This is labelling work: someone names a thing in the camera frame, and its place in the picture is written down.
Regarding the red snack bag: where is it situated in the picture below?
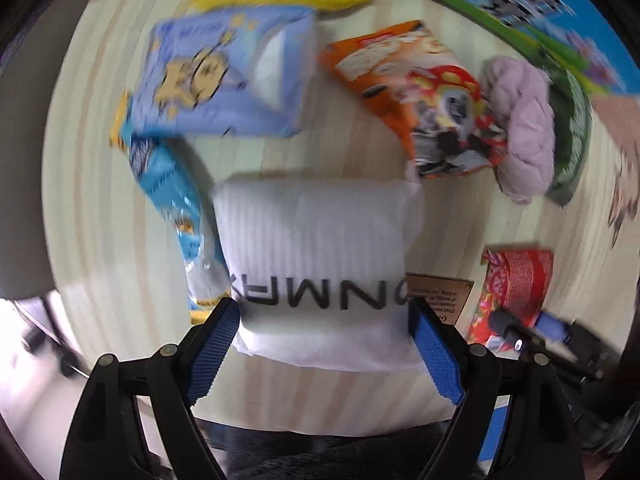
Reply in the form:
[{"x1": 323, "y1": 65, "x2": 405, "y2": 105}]
[{"x1": 466, "y1": 247, "x2": 554, "y2": 344}]

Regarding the green snack bag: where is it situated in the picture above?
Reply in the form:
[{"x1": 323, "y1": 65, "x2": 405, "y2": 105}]
[{"x1": 546, "y1": 66, "x2": 591, "y2": 207}]

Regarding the orange snack bag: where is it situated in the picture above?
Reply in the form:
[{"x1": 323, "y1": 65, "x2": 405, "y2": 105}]
[{"x1": 321, "y1": 20, "x2": 508, "y2": 178}]

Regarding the white sock pack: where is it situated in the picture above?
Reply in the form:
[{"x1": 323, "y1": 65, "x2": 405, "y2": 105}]
[{"x1": 213, "y1": 178, "x2": 424, "y2": 372}]

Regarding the lilac knitted cloth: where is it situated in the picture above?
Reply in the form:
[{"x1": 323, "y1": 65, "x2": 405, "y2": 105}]
[{"x1": 482, "y1": 56, "x2": 555, "y2": 205}]

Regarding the light blue snack packet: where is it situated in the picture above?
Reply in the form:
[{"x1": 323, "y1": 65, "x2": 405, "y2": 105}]
[{"x1": 109, "y1": 90, "x2": 232, "y2": 325}]

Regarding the blue tissue pack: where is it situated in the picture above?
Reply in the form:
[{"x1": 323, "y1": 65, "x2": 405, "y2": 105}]
[{"x1": 130, "y1": 6, "x2": 317, "y2": 138}]

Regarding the brown label plaque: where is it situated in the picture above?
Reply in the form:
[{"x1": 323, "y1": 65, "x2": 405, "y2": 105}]
[{"x1": 406, "y1": 273, "x2": 474, "y2": 325}]

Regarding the grey round stool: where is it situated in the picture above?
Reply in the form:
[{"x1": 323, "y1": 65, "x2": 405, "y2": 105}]
[{"x1": 0, "y1": 0, "x2": 89, "y2": 300}]

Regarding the cardboard box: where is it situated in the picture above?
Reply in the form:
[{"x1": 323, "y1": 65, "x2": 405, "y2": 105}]
[{"x1": 435, "y1": 0, "x2": 639, "y2": 94}]

